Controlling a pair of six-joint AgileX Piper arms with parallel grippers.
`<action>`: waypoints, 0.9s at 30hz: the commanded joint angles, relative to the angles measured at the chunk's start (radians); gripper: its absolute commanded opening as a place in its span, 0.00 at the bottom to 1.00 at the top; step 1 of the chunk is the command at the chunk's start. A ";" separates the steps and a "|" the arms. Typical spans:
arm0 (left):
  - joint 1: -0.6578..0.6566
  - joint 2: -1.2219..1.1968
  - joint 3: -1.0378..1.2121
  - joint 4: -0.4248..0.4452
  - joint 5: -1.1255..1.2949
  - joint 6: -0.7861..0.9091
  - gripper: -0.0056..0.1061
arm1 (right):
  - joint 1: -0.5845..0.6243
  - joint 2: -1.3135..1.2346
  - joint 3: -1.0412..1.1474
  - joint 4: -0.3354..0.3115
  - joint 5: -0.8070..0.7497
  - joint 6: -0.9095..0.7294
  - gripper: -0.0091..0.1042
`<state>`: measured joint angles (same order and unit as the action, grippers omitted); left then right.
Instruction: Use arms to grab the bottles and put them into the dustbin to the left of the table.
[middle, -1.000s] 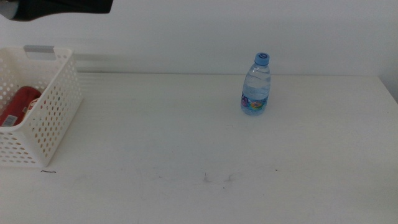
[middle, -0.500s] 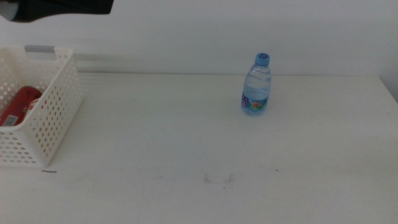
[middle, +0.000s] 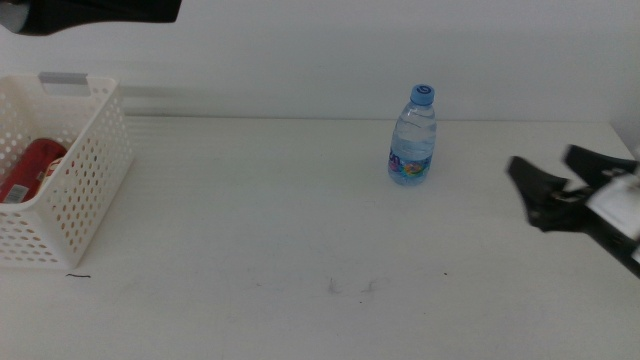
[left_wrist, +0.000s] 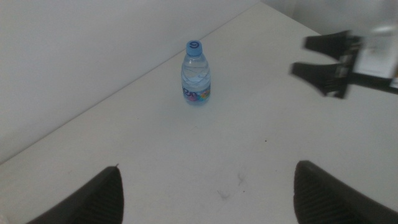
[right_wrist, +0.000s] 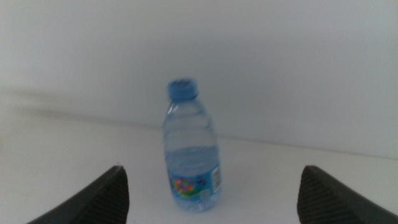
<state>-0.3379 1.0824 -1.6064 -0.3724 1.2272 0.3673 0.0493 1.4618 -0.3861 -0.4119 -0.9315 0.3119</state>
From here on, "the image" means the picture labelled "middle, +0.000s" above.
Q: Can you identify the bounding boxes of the clear water bottle blue cap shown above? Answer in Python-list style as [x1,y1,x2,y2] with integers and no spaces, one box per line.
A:
[387,83,438,187]

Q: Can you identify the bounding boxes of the red soda can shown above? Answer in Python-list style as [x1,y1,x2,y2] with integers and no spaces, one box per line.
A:
[0,138,69,205]

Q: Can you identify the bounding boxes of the white perforated plastic basket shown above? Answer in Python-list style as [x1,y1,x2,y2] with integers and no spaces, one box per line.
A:
[0,71,134,270]

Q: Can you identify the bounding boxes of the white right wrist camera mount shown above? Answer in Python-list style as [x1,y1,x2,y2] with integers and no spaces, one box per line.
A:
[584,169,640,242]

